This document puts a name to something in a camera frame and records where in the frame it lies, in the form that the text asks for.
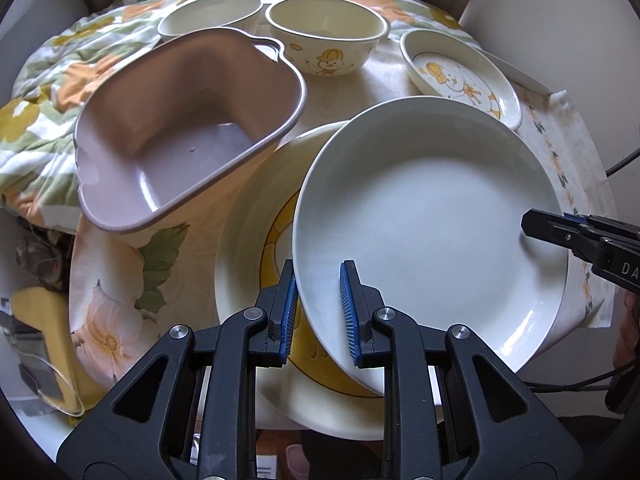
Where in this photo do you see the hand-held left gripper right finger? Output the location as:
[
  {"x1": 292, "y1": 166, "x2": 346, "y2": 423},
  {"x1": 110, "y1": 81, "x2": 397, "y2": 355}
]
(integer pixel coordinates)
[{"x1": 339, "y1": 260, "x2": 586, "y2": 480}]

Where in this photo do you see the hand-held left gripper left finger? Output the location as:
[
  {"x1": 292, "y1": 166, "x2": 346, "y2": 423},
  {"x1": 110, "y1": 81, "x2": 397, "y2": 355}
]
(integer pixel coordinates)
[{"x1": 56, "y1": 259, "x2": 301, "y2": 480}]

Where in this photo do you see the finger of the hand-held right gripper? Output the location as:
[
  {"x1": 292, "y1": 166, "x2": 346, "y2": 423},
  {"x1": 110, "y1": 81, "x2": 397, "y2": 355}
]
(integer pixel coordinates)
[
  {"x1": 521, "y1": 208, "x2": 601, "y2": 261},
  {"x1": 562, "y1": 212, "x2": 640, "y2": 241}
]

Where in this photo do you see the yellow patterned cream plate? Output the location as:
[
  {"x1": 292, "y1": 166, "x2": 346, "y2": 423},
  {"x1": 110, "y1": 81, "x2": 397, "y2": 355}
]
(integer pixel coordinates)
[{"x1": 214, "y1": 121, "x2": 443, "y2": 442}]

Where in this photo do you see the large white plate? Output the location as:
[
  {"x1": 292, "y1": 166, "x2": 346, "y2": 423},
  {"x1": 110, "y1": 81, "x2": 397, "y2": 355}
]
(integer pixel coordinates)
[{"x1": 292, "y1": 96, "x2": 571, "y2": 395}]

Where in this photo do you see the duck print small plate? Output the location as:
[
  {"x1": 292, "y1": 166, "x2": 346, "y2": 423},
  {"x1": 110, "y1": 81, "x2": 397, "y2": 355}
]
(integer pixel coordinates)
[{"x1": 400, "y1": 29, "x2": 523, "y2": 132}]

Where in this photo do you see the pink bear-shaped bowl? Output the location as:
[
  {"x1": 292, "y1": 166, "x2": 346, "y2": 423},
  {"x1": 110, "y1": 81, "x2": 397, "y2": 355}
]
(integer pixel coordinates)
[{"x1": 73, "y1": 28, "x2": 308, "y2": 235}]

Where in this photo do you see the duck print cream bowl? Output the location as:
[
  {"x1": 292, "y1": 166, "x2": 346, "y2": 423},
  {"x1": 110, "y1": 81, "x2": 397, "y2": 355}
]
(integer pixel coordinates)
[{"x1": 265, "y1": 0, "x2": 391, "y2": 77}]

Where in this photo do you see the plain cream bowl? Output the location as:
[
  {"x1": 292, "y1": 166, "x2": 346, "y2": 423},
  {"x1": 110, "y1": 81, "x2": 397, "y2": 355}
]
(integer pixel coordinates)
[{"x1": 158, "y1": 0, "x2": 264, "y2": 43}]

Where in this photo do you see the person's right hand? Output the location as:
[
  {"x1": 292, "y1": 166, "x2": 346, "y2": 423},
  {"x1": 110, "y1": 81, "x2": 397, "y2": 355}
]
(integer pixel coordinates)
[{"x1": 612, "y1": 290, "x2": 637, "y2": 368}]

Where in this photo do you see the pink container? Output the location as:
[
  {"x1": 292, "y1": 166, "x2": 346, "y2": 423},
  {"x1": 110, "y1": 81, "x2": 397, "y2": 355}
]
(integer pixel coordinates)
[{"x1": 286, "y1": 445, "x2": 308, "y2": 478}]

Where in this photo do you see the peach floral tablecloth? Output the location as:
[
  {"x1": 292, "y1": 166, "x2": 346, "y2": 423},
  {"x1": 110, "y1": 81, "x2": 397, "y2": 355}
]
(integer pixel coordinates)
[{"x1": 67, "y1": 25, "x2": 618, "y2": 411}]

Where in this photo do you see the yellow object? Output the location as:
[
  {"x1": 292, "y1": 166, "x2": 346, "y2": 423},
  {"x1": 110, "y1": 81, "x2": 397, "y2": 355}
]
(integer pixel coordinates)
[{"x1": 10, "y1": 287, "x2": 106, "y2": 416}]

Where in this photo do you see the dark patterned cloth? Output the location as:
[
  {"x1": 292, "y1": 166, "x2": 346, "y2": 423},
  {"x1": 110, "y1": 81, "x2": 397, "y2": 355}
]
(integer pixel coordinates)
[{"x1": 0, "y1": 210, "x2": 76, "y2": 291}]

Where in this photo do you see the green orange floral quilt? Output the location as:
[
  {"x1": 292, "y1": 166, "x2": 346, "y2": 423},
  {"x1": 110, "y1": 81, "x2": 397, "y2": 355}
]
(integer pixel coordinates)
[{"x1": 0, "y1": 0, "x2": 461, "y2": 231}]

